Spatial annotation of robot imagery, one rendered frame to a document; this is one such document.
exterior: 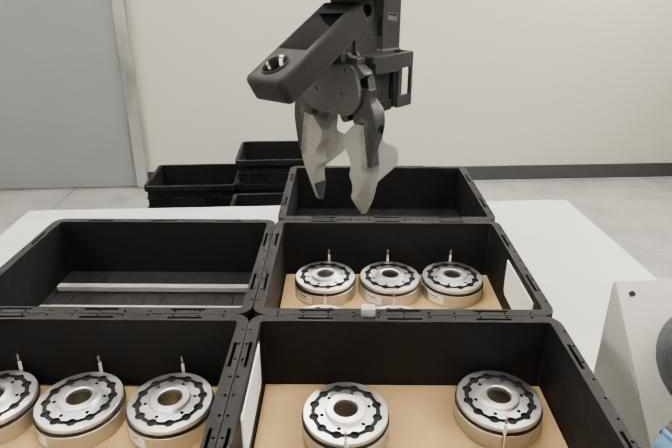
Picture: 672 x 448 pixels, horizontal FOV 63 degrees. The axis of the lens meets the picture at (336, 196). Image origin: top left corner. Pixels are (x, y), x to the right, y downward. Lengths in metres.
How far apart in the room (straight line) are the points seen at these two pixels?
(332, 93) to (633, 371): 0.57
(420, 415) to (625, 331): 0.31
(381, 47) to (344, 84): 0.06
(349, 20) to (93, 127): 3.48
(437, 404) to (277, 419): 0.20
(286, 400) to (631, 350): 0.47
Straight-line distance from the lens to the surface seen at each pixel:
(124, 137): 3.87
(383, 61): 0.51
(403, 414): 0.75
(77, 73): 3.86
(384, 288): 0.93
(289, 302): 0.95
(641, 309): 0.89
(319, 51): 0.47
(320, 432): 0.68
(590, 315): 1.26
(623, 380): 0.90
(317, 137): 0.54
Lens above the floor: 1.34
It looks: 22 degrees down
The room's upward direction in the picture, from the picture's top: straight up
